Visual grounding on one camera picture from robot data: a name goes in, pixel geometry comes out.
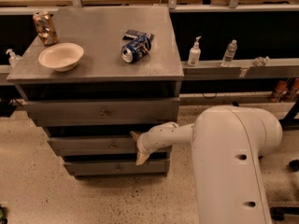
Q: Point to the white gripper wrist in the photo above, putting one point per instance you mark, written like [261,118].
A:
[144,143]

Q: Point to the grey drawer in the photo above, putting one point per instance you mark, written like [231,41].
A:
[93,145]
[101,112]
[117,167]

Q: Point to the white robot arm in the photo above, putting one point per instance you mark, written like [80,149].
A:
[227,142]

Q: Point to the grey bottom drawer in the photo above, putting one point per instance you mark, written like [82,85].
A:
[117,167]

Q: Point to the grey top drawer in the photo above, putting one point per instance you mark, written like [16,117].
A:
[101,112]

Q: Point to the blue pepsi can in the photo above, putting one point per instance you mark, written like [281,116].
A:
[136,49]

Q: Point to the white pump bottle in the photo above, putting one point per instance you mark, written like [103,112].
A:
[194,53]

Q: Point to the dark snack packet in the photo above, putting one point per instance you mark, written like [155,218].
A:
[134,34]

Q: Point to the white bowl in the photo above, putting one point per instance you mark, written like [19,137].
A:
[61,57]

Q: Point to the clear water bottle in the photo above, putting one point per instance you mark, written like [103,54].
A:
[229,53]

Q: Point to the crumpled plastic wrapper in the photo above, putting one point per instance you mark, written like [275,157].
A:
[261,61]

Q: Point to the clear pump bottle left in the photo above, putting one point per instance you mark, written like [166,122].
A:
[13,57]

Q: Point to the black chair caster base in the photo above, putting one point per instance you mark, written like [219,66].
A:
[278,213]

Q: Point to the orange bottle left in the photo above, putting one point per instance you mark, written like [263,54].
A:
[278,91]

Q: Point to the orange bottle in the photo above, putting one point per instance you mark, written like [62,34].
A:
[292,90]
[278,91]

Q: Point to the orange soda can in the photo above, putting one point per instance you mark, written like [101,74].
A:
[45,28]

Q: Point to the orange bottle right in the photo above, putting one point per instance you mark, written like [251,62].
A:
[292,90]

